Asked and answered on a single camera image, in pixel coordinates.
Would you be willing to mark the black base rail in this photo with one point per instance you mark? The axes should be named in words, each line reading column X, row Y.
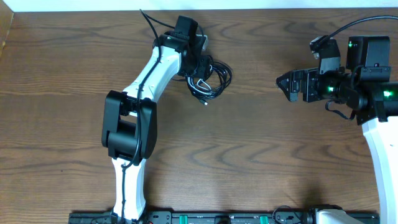
column 167, row 217

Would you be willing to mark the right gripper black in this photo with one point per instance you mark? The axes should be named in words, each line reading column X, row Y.
column 309, row 76

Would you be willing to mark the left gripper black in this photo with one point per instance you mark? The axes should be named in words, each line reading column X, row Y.
column 193, row 66

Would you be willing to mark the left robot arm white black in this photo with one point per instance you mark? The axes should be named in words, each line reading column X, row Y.
column 129, row 129

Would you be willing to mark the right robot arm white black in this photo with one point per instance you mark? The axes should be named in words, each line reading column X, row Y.
column 363, row 85

